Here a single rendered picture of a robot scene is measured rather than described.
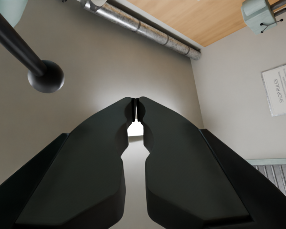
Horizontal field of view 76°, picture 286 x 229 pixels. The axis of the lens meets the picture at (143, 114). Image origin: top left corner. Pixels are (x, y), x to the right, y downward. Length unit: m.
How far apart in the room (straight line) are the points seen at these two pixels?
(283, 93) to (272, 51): 0.60
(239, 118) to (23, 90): 2.73
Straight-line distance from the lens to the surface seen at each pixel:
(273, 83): 3.04
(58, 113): 1.62
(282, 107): 2.99
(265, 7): 2.33
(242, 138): 3.11
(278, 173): 3.06
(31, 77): 0.21
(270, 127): 3.02
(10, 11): 0.28
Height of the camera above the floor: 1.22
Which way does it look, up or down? 43 degrees up
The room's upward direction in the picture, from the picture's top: 108 degrees counter-clockwise
